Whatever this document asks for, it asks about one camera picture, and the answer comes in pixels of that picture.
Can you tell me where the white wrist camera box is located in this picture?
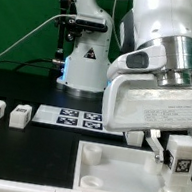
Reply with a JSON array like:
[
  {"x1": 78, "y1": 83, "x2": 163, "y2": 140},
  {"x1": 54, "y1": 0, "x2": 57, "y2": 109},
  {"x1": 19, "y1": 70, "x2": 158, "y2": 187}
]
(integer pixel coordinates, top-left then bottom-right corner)
[{"x1": 107, "y1": 45, "x2": 167, "y2": 81}]

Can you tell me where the white marker base plate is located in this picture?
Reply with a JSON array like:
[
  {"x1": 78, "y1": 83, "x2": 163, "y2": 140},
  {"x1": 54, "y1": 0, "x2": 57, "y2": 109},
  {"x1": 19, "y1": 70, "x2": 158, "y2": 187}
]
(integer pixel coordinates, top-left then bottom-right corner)
[{"x1": 31, "y1": 102, "x2": 127, "y2": 138}]

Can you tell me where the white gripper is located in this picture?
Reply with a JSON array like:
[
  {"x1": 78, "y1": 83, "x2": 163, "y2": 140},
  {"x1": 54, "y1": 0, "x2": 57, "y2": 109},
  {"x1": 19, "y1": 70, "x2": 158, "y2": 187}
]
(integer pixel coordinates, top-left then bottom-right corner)
[{"x1": 102, "y1": 74, "x2": 192, "y2": 165}]

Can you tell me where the black clamp stand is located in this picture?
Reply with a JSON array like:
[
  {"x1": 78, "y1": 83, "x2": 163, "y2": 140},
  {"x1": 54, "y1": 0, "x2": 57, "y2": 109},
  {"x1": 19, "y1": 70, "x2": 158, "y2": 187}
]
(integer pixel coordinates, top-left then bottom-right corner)
[{"x1": 52, "y1": 0, "x2": 78, "y2": 68}]

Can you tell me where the black cable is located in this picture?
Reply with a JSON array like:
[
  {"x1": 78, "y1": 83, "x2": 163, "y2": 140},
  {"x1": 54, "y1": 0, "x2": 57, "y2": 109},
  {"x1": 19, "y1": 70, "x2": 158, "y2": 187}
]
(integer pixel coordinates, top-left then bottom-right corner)
[{"x1": 0, "y1": 51, "x2": 65, "y2": 81}]

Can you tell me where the white square table top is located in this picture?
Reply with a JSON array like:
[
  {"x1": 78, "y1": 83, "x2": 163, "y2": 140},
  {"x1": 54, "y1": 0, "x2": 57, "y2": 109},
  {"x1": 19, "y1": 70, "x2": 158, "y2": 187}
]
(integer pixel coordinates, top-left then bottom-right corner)
[{"x1": 73, "y1": 141, "x2": 192, "y2": 192}]

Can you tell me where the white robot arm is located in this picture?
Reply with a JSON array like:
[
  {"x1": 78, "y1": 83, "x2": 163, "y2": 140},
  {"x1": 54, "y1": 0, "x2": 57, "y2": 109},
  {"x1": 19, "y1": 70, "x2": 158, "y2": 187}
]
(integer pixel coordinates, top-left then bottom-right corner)
[{"x1": 58, "y1": 0, "x2": 192, "y2": 133}]

